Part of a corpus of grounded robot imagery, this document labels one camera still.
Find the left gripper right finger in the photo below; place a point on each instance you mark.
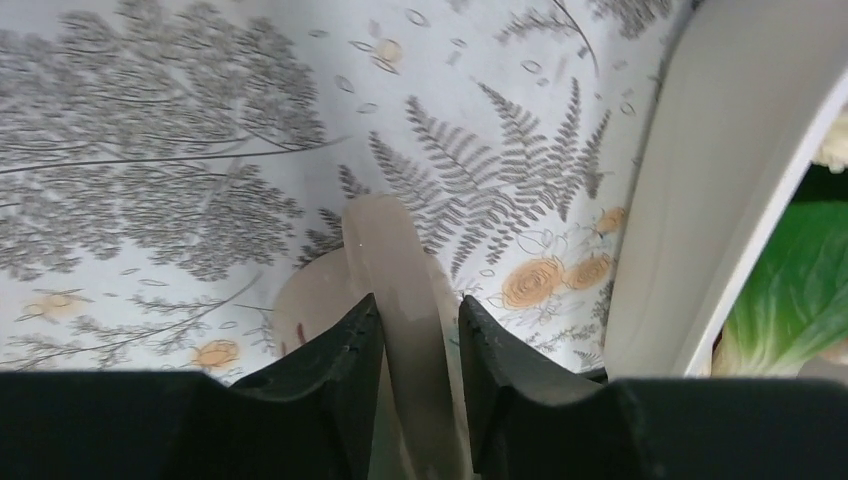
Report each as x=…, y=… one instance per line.
x=514, y=399

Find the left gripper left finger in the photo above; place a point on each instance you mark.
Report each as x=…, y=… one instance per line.
x=311, y=414

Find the beige teal upside-down mug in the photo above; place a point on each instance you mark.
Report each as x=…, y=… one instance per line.
x=420, y=429

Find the floral tablecloth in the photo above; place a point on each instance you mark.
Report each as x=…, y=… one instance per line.
x=167, y=165

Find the green bok choy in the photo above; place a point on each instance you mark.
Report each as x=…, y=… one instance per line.
x=793, y=305

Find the white vegetable basin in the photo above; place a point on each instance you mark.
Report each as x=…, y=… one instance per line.
x=750, y=91

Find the yellow napa cabbage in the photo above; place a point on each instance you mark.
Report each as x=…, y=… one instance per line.
x=832, y=152

